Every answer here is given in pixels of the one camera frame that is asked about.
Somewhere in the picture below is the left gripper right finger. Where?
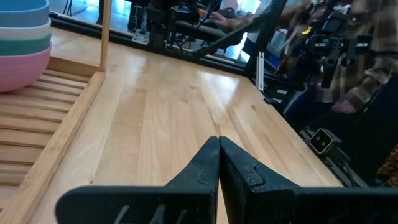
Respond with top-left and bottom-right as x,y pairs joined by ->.
219,136 -> 398,224

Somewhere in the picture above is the pink bowl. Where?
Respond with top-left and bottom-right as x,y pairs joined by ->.
0,42 -> 53,93

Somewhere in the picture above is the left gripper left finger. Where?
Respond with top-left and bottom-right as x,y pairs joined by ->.
55,136 -> 220,224

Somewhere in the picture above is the silver metal bracket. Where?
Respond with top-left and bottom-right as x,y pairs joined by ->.
255,50 -> 266,91

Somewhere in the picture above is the person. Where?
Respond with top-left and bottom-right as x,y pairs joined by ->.
210,0 -> 398,114

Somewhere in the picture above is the blue bowl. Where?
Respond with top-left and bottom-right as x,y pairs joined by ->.
0,0 -> 50,28

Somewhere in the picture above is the teal bowl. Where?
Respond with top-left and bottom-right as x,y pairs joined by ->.
0,32 -> 52,57

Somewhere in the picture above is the orange patterned fabric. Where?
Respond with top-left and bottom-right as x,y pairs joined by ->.
376,144 -> 398,186

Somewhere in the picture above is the small square camera box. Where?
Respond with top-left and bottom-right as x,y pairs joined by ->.
308,127 -> 342,156

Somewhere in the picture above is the white bowl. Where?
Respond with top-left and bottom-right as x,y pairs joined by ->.
0,18 -> 52,40

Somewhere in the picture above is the wooden slatted shelf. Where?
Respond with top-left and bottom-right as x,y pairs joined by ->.
0,0 -> 113,224

